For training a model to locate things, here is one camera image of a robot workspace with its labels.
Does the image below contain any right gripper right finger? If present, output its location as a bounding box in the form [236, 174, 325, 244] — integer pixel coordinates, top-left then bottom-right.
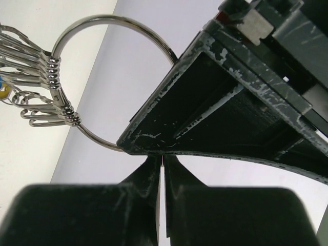
[163, 155, 319, 245]

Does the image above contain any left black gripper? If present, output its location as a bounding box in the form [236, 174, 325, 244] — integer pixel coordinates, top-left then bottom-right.
[217, 1, 327, 128]

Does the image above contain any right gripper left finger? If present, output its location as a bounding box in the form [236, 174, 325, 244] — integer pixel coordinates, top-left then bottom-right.
[1, 156, 162, 245]

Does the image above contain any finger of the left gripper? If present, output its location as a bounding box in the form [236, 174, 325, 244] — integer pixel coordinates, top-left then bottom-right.
[117, 19, 327, 183]

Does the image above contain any large keyring with keys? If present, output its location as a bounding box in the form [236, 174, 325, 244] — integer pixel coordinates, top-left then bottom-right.
[0, 14, 177, 151]

